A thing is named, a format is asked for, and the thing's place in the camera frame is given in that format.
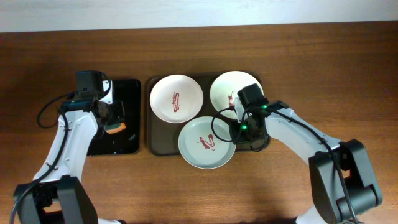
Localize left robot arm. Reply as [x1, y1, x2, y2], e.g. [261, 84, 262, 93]
[9, 70, 126, 223]

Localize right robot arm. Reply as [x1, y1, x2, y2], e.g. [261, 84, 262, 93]
[230, 84, 382, 223]

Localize white plate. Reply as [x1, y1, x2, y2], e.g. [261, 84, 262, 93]
[149, 75, 204, 123]
[210, 71, 264, 114]

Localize pale green plate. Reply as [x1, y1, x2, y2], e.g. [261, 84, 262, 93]
[178, 116, 236, 169]

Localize black plastic tray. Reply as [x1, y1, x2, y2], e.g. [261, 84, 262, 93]
[87, 79, 141, 156]

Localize brown serving tray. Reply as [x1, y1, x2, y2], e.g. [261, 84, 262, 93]
[146, 71, 271, 156]

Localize green and orange sponge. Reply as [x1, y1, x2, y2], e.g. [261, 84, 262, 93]
[105, 122, 126, 134]

